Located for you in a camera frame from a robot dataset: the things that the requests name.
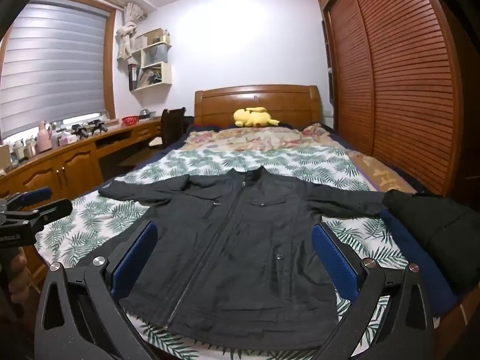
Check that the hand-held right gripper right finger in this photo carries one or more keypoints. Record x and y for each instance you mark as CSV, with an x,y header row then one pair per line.
x,y
333,266

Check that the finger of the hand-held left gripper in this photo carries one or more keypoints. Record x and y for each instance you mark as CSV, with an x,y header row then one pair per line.
x,y
37,193
52,208

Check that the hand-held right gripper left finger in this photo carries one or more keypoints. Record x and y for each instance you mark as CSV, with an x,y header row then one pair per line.
x,y
135,255

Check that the black jacket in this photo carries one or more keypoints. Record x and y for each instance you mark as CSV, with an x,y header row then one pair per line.
x,y
240,255

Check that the person's left hand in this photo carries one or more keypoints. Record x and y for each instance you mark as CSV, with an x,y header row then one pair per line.
x,y
18,277

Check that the grey thermos bottle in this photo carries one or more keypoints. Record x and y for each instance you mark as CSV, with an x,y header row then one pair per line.
x,y
28,148

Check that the wooden desk cabinet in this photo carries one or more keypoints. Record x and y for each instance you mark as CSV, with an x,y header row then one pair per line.
x,y
75,165

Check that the pink thermos jug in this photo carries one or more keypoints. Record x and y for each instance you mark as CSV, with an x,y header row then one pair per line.
x,y
45,138

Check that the pink tissue box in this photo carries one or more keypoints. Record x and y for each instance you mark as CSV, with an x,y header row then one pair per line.
x,y
67,140

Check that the navy blue garment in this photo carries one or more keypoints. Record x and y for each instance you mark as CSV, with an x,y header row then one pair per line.
x,y
408,255

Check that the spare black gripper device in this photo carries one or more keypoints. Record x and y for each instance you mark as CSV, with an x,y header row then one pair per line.
x,y
98,126
81,131

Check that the tan patterned sheet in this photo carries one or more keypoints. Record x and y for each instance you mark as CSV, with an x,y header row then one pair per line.
x,y
386,176

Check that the leaf-print bedspread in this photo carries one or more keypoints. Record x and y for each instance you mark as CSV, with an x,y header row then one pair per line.
x,y
300,161

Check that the black puffy garment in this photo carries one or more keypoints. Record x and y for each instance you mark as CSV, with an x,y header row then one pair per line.
x,y
442,232

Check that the red basket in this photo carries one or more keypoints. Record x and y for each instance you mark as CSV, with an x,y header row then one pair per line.
x,y
129,120

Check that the grey window blind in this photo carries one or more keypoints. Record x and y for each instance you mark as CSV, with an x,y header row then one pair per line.
x,y
52,63

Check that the grey metal container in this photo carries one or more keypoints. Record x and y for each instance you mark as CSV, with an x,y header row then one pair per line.
x,y
146,114

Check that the dark brown chair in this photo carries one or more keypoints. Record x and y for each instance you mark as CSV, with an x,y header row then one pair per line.
x,y
172,123

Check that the floral blanket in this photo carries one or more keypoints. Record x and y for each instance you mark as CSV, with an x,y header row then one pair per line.
x,y
255,138

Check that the row of books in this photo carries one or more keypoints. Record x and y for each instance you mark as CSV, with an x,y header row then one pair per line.
x,y
148,77

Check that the yellow plush toy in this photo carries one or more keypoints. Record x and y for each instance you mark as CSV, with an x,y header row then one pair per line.
x,y
255,118

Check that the wooden bed headboard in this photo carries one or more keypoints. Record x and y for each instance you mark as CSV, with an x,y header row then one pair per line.
x,y
277,99

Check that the tied beige curtain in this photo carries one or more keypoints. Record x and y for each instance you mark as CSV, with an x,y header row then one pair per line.
x,y
127,33

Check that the wooden louvered wardrobe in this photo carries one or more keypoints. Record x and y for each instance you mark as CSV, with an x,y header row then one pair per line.
x,y
393,82

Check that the white wall shelf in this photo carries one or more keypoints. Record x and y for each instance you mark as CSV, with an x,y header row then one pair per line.
x,y
165,71

